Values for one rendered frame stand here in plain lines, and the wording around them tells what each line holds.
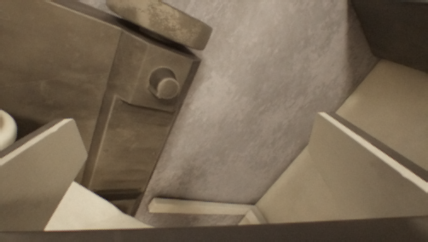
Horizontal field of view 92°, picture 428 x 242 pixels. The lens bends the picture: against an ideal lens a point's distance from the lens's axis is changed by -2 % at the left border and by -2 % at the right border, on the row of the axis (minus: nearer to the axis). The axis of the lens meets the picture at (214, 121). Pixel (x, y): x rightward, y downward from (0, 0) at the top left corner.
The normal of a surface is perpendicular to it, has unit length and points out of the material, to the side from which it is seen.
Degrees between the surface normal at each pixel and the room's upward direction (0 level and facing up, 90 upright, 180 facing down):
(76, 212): 90
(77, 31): 0
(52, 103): 0
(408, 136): 90
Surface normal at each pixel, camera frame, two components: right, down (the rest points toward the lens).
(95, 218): 0.42, -0.83
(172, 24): 0.37, 0.48
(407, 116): -0.69, -0.30
